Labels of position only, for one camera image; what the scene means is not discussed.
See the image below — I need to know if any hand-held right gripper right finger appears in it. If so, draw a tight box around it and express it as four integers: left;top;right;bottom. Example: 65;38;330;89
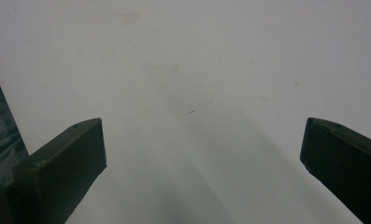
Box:
299;117;371;224

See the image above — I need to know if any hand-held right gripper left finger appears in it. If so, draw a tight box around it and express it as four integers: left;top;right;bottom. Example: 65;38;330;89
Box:
6;117;107;224

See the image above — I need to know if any dark patterned cloth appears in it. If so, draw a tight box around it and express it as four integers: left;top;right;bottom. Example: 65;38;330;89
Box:
0;55;30;188

